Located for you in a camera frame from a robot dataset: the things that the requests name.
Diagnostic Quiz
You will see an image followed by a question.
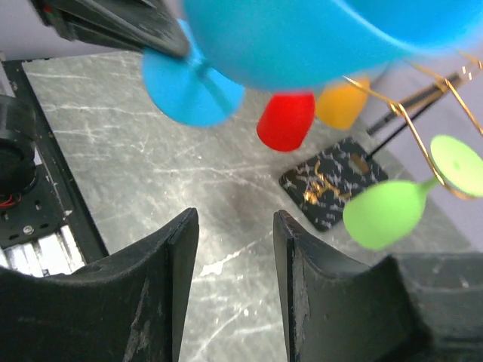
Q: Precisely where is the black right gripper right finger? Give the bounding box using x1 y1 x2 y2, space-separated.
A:
273 210 430 361

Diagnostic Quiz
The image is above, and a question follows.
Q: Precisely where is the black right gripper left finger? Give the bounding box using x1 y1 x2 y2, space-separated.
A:
1 208 199 361

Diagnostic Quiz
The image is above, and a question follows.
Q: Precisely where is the red plastic wine glass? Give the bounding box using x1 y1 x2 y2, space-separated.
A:
256 92 315 152

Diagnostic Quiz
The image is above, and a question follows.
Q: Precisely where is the orange plastic wine glass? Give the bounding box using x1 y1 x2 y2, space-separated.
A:
315 80 369 130

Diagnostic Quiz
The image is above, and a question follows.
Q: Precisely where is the blue plastic wine glass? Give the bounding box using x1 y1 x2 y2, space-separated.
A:
141 1 482 127

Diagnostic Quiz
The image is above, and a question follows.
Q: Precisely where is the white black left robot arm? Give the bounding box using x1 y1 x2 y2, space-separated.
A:
30 0 189 59

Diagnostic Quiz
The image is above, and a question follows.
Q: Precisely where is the green plastic wine glass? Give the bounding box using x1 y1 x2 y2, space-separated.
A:
343 135 482 250

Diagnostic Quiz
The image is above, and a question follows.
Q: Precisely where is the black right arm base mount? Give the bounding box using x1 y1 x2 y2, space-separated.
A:
1 60 109 278

